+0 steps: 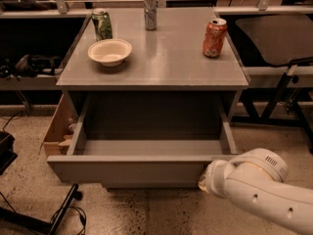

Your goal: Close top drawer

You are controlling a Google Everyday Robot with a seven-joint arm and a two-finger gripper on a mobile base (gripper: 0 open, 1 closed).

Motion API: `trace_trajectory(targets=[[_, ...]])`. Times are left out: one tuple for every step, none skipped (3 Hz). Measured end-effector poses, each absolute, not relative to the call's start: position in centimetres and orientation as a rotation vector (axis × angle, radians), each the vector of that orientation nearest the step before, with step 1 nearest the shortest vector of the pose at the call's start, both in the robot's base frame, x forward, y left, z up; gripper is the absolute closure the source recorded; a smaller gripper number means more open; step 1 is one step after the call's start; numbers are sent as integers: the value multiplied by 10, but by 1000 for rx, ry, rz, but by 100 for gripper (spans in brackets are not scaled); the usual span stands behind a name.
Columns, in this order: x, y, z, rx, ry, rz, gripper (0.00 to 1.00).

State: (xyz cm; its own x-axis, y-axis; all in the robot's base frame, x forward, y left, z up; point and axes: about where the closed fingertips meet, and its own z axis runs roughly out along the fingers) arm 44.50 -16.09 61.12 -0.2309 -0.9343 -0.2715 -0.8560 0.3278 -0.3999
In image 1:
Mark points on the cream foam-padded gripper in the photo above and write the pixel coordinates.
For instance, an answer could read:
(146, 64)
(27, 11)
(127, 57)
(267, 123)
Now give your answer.
(215, 173)

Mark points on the grey top drawer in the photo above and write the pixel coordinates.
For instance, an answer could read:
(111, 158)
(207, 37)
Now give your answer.
(146, 140)

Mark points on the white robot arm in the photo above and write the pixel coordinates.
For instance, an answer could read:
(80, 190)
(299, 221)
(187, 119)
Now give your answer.
(254, 182)

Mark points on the grey drawer cabinet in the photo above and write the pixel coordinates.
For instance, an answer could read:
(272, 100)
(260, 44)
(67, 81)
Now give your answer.
(167, 59)

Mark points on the orange soda can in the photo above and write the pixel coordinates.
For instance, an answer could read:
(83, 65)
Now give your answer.
(214, 38)

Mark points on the cardboard box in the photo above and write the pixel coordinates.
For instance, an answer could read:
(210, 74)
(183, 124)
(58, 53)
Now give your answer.
(60, 131)

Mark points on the black chair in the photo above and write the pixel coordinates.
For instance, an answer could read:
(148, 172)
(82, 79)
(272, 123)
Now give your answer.
(276, 52)

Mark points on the white paper bowl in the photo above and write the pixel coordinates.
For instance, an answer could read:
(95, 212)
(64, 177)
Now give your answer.
(109, 52)

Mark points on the green soda can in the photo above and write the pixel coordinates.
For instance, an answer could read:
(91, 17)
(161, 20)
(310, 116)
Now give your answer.
(102, 24)

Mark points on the silver soda can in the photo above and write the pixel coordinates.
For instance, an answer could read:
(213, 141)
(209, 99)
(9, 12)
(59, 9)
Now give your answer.
(150, 14)

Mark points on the black box at left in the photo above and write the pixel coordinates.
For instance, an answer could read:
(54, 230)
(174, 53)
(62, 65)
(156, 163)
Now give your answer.
(7, 154)

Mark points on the black headphones on shelf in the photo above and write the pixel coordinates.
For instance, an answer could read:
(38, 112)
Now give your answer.
(30, 66)

